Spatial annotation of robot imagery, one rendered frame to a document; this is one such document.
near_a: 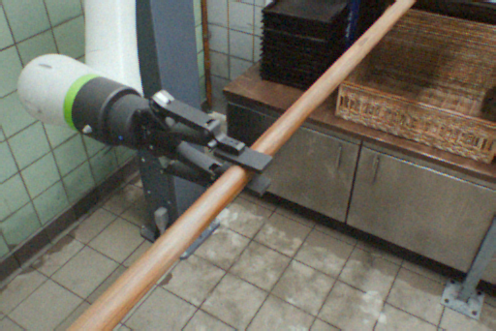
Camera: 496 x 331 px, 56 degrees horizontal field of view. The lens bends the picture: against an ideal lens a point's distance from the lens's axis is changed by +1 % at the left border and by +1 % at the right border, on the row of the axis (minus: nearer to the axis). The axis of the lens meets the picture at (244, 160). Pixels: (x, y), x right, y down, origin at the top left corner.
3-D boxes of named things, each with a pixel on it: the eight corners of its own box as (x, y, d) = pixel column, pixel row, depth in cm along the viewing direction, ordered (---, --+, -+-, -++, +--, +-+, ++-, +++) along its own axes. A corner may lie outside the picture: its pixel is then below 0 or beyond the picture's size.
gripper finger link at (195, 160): (147, 140, 64) (147, 148, 65) (213, 180, 61) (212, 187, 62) (166, 127, 67) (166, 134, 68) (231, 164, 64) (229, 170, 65)
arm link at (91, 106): (75, 149, 70) (59, 96, 64) (130, 112, 77) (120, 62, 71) (105, 164, 67) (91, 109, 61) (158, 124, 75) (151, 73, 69)
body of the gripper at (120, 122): (138, 81, 68) (190, 100, 64) (146, 129, 73) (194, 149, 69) (100, 105, 63) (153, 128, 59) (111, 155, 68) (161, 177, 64)
